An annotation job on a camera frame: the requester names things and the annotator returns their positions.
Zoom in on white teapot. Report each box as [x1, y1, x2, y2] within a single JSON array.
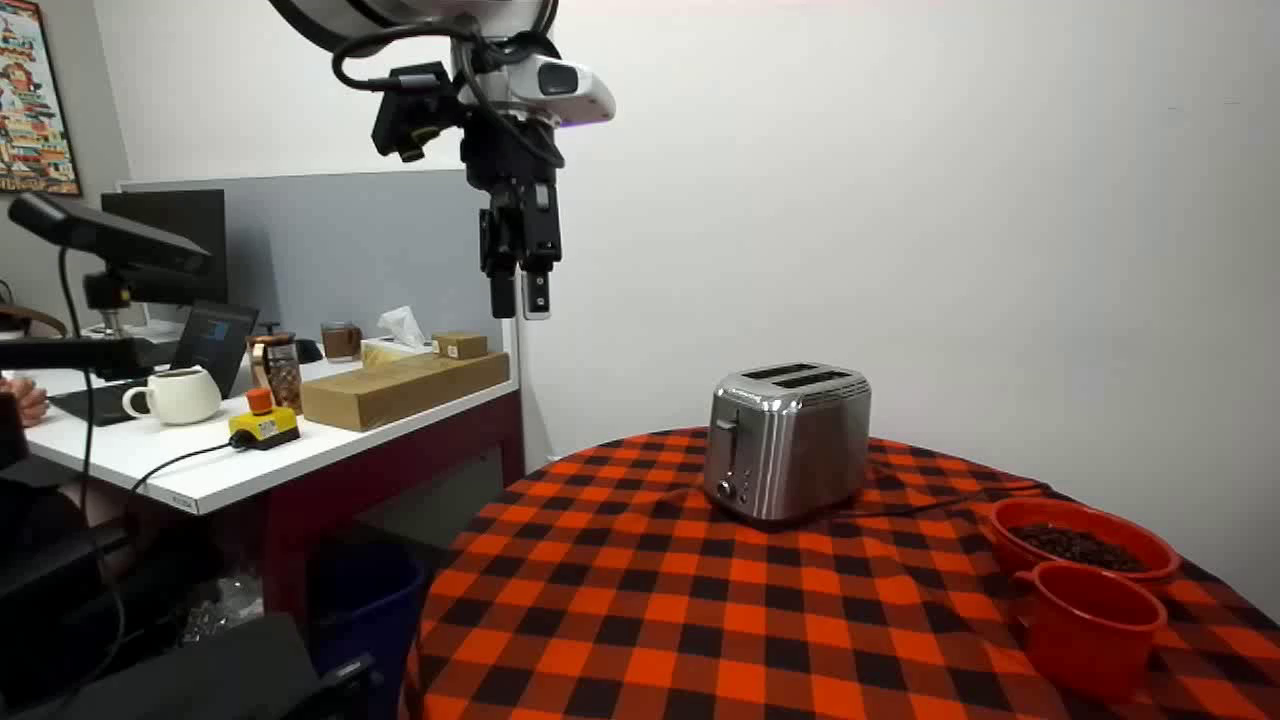
[[120, 363, 222, 430]]

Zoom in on wall picture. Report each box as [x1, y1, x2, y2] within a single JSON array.
[[0, 0, 84, 195]]

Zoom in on small cardboard box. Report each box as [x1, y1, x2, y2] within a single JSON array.
[[432, 333, 487, 362]]

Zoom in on red bowl with coffee beans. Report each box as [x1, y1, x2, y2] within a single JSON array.
[[982, 501, 1181, 587]]

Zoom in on flat cardboard box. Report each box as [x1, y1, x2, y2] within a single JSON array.
[[299, 355, 509, 433]]

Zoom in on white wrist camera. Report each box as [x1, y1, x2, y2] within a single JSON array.
[[476, 55, 617, 129]]

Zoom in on white tissue box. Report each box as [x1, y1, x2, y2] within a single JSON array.
[[361, 303, 436, 370]]

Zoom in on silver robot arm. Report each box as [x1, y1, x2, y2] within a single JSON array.
[[270, 0, 585, 320]]

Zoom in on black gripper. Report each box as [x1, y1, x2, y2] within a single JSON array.
[[460, 113, 564, 320]]

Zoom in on black laptop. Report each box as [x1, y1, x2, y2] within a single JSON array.
[[57, 303, 256, 424]]

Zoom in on grey partition panel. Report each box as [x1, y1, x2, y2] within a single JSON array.
[[123, 169, 506, 351]]

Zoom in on white desk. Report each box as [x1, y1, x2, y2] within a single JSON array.
[[29, 376, 523, 622]]

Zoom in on black camera on stand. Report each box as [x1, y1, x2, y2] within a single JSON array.
[[7, 194, 212, 309]]

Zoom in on stainless steel toaster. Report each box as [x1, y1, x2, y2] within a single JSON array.
[[706, 363, 874, 524]]

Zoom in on blue waste bin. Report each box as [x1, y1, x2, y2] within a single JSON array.
[[308, 540, 430, 720]]

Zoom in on yellow emergency stop button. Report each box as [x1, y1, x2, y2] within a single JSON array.
[[230, 388, 299, 448]]

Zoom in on red cup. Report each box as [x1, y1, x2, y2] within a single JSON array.
[[1023, 566, 1169, 705]]

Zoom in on dark glass jar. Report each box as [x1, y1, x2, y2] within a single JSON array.
[[254, 338, 299, 407]]

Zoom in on black computer monitor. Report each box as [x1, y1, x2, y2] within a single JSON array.
[[100, 188, 230, 300]]

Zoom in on orange black checkered tablecloth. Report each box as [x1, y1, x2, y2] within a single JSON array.
[[396, 430, 1280, 720]]

